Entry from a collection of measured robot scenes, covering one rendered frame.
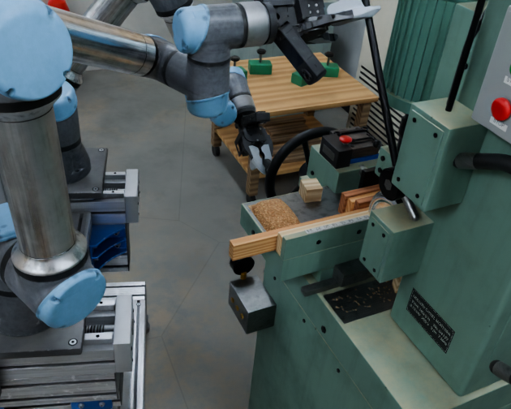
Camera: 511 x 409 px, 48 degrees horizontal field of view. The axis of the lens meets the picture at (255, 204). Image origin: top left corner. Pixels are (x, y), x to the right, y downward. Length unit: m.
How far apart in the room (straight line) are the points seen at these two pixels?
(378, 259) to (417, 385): 0.25
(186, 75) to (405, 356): 0.68
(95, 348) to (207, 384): 0.92
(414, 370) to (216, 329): 1.19
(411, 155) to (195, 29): 0.40
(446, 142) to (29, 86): 0.57
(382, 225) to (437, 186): 0.15
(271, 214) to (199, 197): 1.63
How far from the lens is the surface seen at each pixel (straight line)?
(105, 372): 1.26
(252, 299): 1.48
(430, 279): 1.11
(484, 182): 0.96
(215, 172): 3.06
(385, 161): 1.27
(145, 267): 2.48
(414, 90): 1.11
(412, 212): 1.04
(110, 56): 1.01
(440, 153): 0.90
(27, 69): 0.74
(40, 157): 0.82
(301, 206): 1.33
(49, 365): 1.25
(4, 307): 1.15
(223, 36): 0.98
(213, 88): 1.01
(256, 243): 1.16
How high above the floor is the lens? 1.68
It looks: 36 degrees down
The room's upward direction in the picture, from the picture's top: 6 degrees clockwise
